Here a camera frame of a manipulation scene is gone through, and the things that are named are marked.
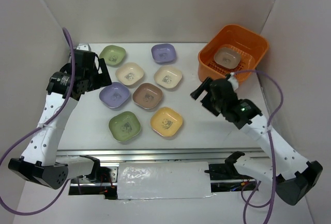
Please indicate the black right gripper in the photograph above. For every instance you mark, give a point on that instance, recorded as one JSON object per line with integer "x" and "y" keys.
{"x": 205, "y": 101}

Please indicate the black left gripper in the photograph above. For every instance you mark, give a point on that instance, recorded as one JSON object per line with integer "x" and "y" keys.
{"x": 102, "y": 78}

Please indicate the taupe square panda plate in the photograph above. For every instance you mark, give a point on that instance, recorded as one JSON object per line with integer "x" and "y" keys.
{"x": 227, "y": 58}

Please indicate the yellow square panda plate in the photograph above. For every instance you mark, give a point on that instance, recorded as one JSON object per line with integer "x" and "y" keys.
{"x": 166, "y": 122}

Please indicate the green plate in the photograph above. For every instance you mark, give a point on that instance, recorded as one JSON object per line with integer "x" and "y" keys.
{"x": 113, "y": 55}
{"x": 124, "y": 126}

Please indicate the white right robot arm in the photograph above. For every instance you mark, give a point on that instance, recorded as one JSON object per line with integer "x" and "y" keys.
{"x": 291, "y": 175}

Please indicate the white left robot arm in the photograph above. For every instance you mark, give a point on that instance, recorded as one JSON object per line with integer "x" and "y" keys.
{"x": 38, "y": 162}

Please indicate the orange plastic bin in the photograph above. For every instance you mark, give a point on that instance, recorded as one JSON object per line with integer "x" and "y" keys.
{"x": 249, "y": 45}

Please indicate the purple plate left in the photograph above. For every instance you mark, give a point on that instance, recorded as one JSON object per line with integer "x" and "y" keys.
{"x": 114, "y": 95}

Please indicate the purple plate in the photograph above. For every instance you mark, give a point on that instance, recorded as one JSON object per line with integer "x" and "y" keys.
{"x": 163, "y": 53}
{"x": 114, "y": 95}

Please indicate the cream plate right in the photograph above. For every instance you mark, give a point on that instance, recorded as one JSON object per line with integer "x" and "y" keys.
{"x": 168, "y": 76}

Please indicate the cream plate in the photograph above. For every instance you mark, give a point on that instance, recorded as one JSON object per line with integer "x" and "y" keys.
{"x": 168, "y": 76}
{"x": 129, "y": 74}

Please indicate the cream plate left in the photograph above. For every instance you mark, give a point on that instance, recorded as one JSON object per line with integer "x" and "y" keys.
{"x": 129, "y": 74}

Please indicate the purple plate far centre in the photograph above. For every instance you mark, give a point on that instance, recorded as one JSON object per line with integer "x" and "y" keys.
{"x": 163, "y": 53}

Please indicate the brown plate centre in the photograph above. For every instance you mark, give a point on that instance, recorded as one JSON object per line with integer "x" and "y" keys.
{"x": 147, "y": 96}

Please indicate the aluminium rail frame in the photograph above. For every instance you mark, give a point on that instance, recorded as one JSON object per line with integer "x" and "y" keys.
{"x": 202, "y": 136}

